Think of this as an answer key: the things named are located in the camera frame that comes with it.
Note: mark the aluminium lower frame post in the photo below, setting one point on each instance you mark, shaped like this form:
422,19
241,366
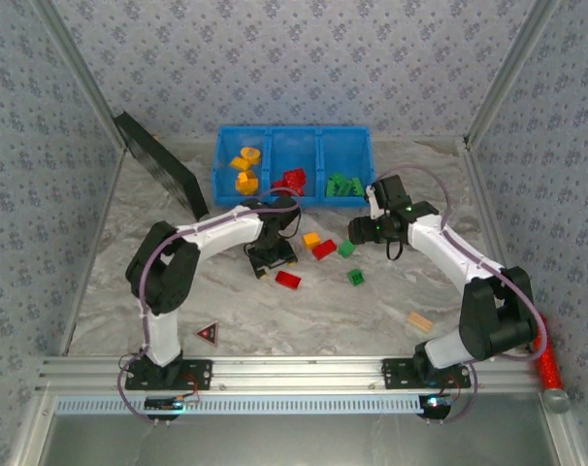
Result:
563,437
32,432

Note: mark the small green lego brick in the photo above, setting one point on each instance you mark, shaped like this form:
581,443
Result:
356,276

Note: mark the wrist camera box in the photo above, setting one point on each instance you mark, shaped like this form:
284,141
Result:
286,206
393,191

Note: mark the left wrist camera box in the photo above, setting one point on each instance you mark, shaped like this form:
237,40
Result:
286,206

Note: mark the small orange lego brick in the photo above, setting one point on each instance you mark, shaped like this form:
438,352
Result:
249,174

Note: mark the aluminium table side rail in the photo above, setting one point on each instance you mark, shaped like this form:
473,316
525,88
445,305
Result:
483,194
105,209

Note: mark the black flat board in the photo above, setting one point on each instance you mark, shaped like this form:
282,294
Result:
153,155

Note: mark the aluminium frame post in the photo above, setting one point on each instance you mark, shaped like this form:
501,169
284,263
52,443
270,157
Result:
32,432
563,437
508,73

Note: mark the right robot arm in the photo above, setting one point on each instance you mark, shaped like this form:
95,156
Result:
498,320

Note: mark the aluminium table end rail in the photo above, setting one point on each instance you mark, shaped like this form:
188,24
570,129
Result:
420,139

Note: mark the aluminium mounting rail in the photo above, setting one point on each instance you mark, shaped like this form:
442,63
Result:
299,374

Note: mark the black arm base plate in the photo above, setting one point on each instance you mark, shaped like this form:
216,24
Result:
197,375
396,374

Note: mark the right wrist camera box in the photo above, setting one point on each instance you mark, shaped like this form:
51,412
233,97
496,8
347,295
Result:
393,191

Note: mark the small wooden block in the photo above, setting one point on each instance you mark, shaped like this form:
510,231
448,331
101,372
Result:
419,322

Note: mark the red glitter tube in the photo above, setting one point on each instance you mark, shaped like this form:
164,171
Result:
550,371

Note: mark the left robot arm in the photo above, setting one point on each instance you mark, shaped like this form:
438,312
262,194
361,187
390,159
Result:
163,335

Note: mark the small controller board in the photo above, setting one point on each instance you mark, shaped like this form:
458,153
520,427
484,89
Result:
435,407
163,404

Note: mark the red triangle sign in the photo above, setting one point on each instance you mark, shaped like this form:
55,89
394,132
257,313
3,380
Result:
207,335

